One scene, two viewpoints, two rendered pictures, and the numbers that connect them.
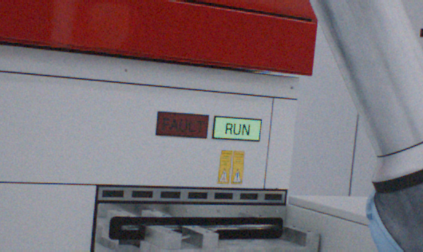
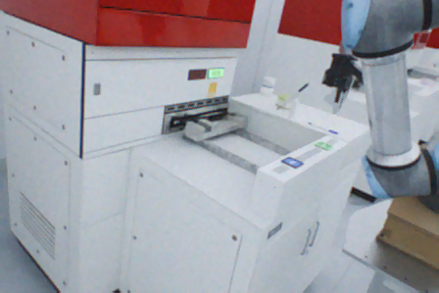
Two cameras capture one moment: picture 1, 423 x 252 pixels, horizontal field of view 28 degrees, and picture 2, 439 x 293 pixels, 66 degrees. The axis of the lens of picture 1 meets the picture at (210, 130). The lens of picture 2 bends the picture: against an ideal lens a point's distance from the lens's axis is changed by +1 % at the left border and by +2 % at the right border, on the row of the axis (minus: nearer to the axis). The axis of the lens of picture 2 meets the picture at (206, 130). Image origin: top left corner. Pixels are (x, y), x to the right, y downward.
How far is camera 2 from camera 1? 0.62 m
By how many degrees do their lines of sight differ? 27
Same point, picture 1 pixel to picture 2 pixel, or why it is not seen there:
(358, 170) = not seen: hidden behind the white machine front
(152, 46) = (193, 42)
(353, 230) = (264, 118)
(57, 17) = (157, 32)
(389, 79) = (400, 127)
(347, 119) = not seen: hidden behind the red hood
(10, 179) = (131, 109)
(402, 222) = (386, 180)
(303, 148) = not seen: hidden behind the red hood
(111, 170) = (170, 98)
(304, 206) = (238, 104)
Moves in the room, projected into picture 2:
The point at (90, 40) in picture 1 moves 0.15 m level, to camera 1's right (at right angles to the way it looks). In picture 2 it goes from (170, 42) to (209, 47)
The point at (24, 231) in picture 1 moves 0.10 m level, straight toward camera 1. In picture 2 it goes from (136, 131) to (145, 141)
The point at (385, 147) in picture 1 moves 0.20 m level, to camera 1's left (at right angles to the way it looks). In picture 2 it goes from (387, 152) to (316, 150)
